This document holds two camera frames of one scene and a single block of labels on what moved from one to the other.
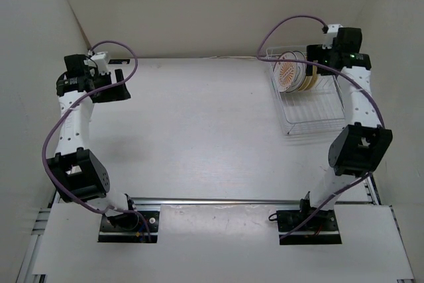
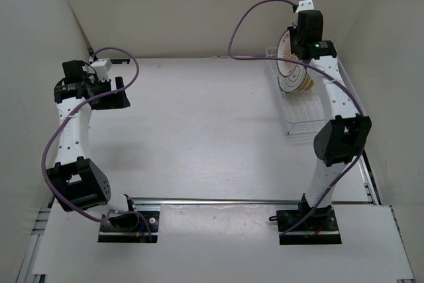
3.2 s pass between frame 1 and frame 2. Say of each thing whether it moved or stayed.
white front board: stayed
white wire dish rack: stayed
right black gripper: moved
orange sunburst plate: moved
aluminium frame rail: stayed
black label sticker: stayed
